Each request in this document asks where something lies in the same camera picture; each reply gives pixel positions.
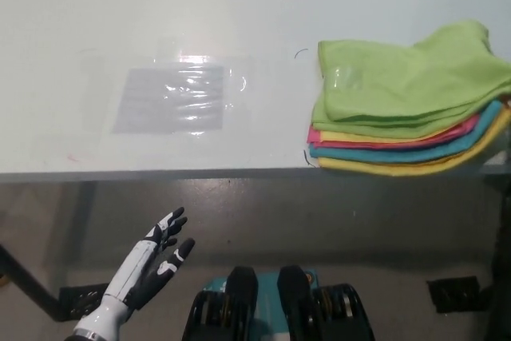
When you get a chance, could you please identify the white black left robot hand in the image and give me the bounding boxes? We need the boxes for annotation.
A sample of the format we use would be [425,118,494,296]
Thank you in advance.
[101,206,197,313]

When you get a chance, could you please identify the pink microfibre cloth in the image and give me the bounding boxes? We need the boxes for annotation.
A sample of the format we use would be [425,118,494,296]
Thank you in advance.
[307,114,480,145]
[309,117,482,153]

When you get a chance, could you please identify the yellow microfibre cloth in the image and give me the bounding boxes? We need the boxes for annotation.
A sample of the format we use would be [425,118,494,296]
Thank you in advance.
[319,127,476,145]

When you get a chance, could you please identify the teal microfibre cloth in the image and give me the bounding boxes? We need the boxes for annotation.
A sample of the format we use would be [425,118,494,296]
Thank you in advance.
[309,100,503,166]

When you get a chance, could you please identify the green microfibre cloth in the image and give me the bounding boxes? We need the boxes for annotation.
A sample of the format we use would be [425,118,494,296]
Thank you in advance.
[311,18,511,131]

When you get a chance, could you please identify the black table foot plate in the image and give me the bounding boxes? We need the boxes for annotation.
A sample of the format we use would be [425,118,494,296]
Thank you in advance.
[58,283,109,322]
[426,276,486,314]

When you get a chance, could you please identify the black diagonal table brace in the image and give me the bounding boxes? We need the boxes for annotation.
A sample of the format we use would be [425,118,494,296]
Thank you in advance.
[0,241,65,322]

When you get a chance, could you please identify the clear plastic sleeve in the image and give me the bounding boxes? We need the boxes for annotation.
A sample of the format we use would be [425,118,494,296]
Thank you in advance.
[108,40,248,137]

